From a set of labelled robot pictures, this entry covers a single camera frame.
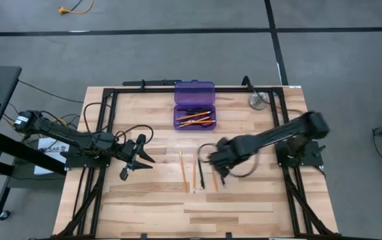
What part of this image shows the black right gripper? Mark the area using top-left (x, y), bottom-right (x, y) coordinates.
top-left (207, 137), bottom-right (248, 179)

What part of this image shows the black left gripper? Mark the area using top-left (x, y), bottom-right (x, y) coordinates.
top-left (119, 134), bottom-right (156, 181)

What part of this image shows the orange pencil red eraser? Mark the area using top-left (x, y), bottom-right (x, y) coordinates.
top-left (175, 112), bottom-right (203, 121)
top-left (211, 169), bottom-right (219, 193)
top-left (183, 119), bottom-right (216, 125)
top-left (192, 152), bottom-right (197, 194)

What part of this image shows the orange pencil yellow eraser cap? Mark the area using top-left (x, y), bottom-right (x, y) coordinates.
top-left (178, 149), bottom-right (189, 193)

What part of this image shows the long slim black pen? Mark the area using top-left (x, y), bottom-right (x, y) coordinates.
top-left (176, 107), bottom-right (211, 113)

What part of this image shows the purple plastic supply box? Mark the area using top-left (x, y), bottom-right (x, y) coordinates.
top-left (173, 79), bottom-right (217, 131)

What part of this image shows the black power strip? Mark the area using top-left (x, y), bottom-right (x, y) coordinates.
top-left (122, 79), bottom-right (184, 87)

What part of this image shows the white paper label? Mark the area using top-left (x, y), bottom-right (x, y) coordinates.
top-left (33, 136), bottom-right (71, 176)

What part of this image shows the black desk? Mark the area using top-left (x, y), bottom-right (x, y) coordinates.
top-left (0, 65), bottom-right (68, 221)

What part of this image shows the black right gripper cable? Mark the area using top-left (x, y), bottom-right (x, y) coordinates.
top-left (197, 143), bottom-right (261, 178)

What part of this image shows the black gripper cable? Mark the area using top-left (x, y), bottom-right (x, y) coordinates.
top-left (115, 123), bottom-right (155, 147)
top-left (197, 143), bottom-right (261, 178)

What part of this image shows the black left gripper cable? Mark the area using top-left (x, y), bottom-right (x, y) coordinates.
top-left (115, 123), bottom-right (155, 147)

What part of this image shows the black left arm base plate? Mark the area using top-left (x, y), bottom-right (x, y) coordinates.
top-left (59, 150), bottom-right (112, 169)

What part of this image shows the black aluminium table frame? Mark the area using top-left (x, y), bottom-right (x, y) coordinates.
top-left (53, 86), bottom-right (337, 240)

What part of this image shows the black looped cable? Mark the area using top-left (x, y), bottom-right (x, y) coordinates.
top-left (82, 101), bottom-right (112, 135)

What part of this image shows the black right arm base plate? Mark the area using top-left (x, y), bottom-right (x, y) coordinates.
top-left (275, 139), bottom-right (325, 168)

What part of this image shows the yellow floor cable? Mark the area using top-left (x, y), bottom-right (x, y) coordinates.
top-left (47, 118), bottom-right (69, 128)

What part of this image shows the black floor cable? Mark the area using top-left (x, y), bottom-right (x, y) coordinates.
top-left (17, 79), bottom-right (85, 104)

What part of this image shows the yellow extension cable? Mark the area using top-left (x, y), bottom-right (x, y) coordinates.
top-left (58, 0), bottom-right (95, 16)

